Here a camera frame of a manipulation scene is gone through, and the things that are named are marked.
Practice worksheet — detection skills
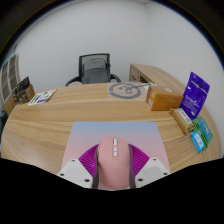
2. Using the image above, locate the green flat box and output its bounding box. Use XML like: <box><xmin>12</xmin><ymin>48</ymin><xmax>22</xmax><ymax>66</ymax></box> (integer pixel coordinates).
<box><xmin>191</xmin><ymin>116</ymin><xmax>214</xmax><ymax>148</ymax></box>

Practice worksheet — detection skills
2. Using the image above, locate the pink computer mouse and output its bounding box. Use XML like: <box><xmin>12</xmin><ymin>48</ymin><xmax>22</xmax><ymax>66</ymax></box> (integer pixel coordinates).
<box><xmin>96</xmin><ymin>135</ymin><xmax>132</xmax><ymax>191</ymax></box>

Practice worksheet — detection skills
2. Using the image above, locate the small blue box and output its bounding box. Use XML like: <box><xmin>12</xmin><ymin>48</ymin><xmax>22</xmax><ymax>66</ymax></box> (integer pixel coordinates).
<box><xmin>190</xmin><ymin>130</ymin><xmax>206</xmax><ymax>154</ymax></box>

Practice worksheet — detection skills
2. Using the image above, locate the purple plastic pouch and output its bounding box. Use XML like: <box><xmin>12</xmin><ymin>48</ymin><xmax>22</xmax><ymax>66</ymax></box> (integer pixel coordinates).
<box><xmin>179</xmin><ymin>71</ymin><xmax>211</xmax><ymax>121</ymax></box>

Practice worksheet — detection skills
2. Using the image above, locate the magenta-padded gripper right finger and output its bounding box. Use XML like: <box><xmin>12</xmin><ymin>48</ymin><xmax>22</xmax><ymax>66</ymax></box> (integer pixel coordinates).
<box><xmin>128</xmin><ymin>143</ymin><xmax>171</xmax><ymax>189</ymax></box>

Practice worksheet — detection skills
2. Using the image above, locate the wooden side desk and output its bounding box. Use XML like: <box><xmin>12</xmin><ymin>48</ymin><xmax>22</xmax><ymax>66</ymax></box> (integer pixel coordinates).
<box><xmin>129</xmin><ymin>63</ymin><xmax>188</xmax><ymax>93</ymax></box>

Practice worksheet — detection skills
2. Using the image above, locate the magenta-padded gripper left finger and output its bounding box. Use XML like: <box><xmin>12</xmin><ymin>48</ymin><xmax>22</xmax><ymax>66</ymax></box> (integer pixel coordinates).
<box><xmin>57</xmin><ymin>143</ymin><xmax>100</xmax><ymax>190</ymax></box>

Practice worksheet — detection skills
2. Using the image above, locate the printed white sticker sheet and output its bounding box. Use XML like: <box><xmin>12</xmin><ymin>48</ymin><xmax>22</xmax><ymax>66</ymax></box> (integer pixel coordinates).
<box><xmin>27</xmin><ymin>88</ymin><xmax>58</xmax><ymax>106</ymax></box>

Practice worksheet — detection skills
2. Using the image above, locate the wooden shelf cabinet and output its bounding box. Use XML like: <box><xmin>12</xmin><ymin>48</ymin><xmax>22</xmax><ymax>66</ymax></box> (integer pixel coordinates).
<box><xmin>0</xmin><ymin>54</ymin><xmax>21</xmax><ymax>116</ymax></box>

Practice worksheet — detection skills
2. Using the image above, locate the black cardboard box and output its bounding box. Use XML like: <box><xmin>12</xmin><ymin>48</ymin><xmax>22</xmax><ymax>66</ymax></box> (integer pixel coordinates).
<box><xmin>15</xmin><ymin>76</ymin><xmax>31</xmax><ymax>94</ymax></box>

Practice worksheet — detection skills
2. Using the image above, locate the pink-blue gradient mouse pad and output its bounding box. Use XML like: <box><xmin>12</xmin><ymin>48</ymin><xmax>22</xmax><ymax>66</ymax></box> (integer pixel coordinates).
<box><xmin>60</xmin><ymin>121</ymin><xmax>172</xmax><ymax>174</ymax></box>

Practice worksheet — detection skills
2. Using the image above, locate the grey backpack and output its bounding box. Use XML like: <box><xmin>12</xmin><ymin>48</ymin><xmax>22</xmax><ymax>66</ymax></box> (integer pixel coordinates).
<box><xmin>80</xmin><ymin>57</ymin><xmax>112</xmax><ymax>85</ymax></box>

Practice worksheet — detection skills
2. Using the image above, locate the small tan cardboard box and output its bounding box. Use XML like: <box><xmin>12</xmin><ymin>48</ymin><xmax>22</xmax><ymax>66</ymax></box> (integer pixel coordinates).
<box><xmin>169</xmin><ymin>107</ymin><xmax>196</xmax><ymax>135</ymax></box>

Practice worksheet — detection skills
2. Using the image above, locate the orange cardboard box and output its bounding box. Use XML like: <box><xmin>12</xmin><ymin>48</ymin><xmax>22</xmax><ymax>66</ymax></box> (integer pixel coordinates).
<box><xmin>145</xmin><ymin>85</ymin><xmax>185</xmax><ymax>112</ymax></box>

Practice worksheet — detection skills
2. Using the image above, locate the black mesh office chair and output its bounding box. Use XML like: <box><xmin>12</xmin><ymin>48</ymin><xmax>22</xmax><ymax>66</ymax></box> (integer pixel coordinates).
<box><xmin>64</xmin><ymin>53</ymin><xmax>122</xmax><ymax>88</ymax></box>

